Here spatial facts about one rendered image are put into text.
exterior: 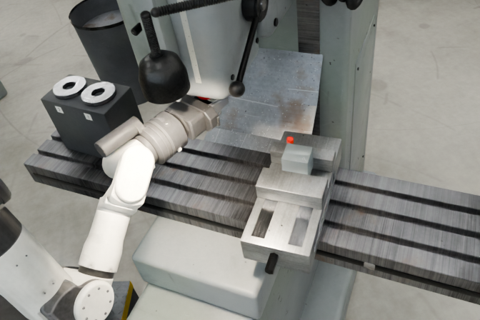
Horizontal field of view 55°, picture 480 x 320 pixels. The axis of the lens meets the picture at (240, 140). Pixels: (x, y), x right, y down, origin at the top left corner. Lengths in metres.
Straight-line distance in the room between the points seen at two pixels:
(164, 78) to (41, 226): 2.10
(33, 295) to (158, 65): 0.41
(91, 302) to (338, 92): 0.88
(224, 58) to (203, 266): 0.53
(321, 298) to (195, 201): 0.86
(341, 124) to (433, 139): 1.36
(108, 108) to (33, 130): 2.15
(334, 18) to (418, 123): 1.68
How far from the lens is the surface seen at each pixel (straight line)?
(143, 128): 0.92
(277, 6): 1.00
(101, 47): 2.93
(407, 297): 2.13
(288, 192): 1.00
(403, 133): 2.76
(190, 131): 0.95
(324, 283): 1.90
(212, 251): 1.16
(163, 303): 1.26
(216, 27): 0.79
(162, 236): 1.22
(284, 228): 0.99
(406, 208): 1.13
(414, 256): 1.06
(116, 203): 0.87
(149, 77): 0.66
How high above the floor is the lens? 1.86
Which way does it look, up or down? 43 degrees down
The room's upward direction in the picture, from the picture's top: 10 degrees counter-clockwise
